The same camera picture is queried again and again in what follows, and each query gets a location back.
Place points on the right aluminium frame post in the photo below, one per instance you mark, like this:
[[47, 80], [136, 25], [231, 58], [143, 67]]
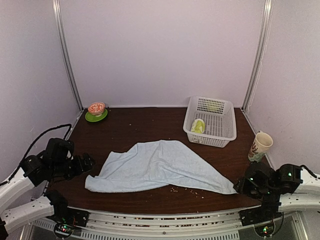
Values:
[[261, 47]]

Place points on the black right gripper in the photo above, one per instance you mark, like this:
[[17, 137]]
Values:
[[243, 188]]

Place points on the white plastic basket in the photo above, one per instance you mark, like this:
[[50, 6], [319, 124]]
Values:
[[219, 121]]

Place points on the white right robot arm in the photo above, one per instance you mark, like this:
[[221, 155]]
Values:
[[289, 188]]

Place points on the left aluminium frame post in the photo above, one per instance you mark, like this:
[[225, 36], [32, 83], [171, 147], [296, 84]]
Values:
[[65, 53]]

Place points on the green patterned towel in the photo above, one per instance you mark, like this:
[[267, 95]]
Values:
[[198, 126]]

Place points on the red patterned bowl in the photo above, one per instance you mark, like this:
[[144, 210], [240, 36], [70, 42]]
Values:
[[97, 108]]

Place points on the aluminium frame post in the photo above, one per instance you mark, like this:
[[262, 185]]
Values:
[[65, 53], [261, 47]]

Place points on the green plate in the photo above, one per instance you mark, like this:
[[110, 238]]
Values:
[[94, 118]]

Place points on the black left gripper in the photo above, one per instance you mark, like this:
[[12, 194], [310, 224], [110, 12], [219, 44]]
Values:
[[80, 169]]

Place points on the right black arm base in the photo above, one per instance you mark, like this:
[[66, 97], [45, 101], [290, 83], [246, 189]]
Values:
[[260, 215]]

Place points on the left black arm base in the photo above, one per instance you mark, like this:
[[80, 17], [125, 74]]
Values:
[[74, 217]]

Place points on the aluminium front rail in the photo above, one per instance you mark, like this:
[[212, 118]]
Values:
[[218, 225]]

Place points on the light blue towel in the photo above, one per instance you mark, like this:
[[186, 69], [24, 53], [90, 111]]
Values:
[[151, 165]]

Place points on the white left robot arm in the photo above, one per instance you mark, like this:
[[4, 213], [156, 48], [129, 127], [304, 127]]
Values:
[[30, 173]]

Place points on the beige patterned mug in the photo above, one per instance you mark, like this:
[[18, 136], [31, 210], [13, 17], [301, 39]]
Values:
[[261, 144]]

